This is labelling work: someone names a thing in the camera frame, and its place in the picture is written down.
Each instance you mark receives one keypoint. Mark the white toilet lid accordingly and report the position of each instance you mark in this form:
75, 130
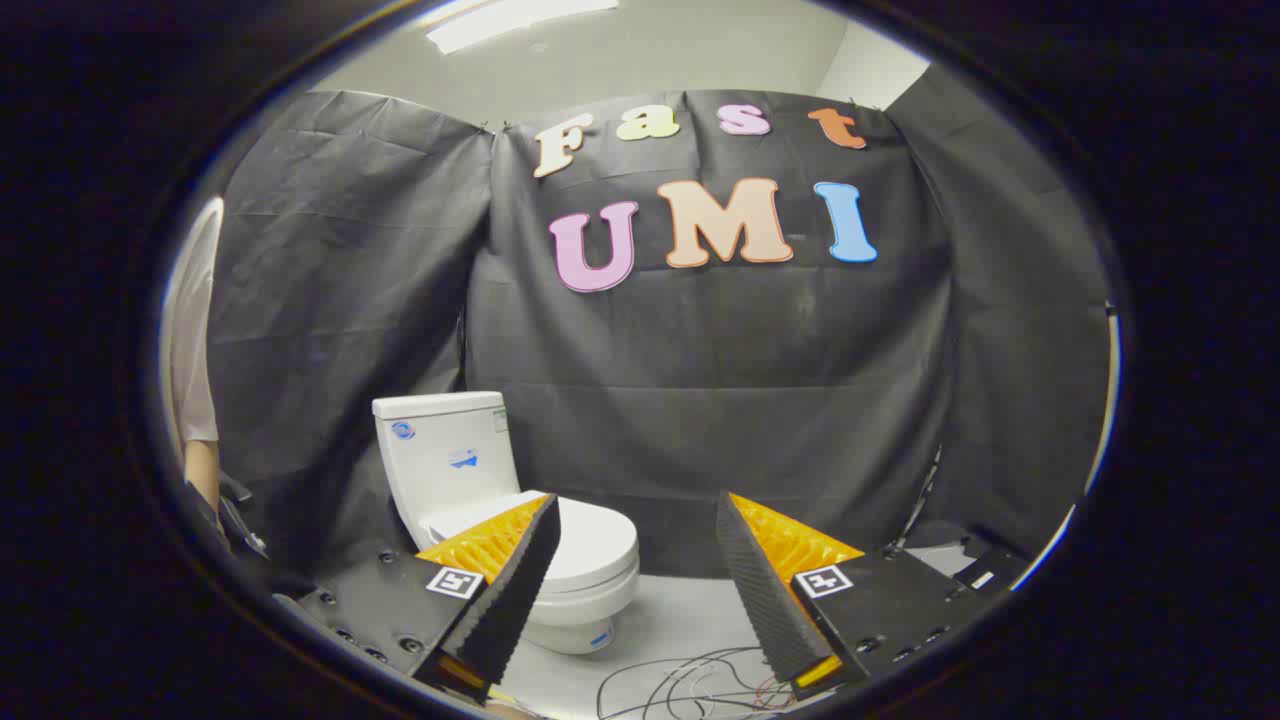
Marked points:
600, 545

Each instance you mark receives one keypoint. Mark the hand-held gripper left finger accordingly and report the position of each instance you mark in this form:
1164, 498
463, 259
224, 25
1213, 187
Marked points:
520, 580

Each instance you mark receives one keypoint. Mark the white toilet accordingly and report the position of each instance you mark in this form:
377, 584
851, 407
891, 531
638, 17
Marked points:
445, 455

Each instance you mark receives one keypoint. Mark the black backdrop cloth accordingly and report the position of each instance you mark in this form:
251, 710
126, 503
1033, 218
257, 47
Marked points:
700, 400

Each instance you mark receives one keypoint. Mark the black device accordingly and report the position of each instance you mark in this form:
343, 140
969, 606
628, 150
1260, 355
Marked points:
240, 515

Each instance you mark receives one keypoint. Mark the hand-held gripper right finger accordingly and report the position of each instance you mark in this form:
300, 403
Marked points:
760, 590

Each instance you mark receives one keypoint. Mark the black box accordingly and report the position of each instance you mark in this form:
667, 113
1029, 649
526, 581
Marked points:
990, 570

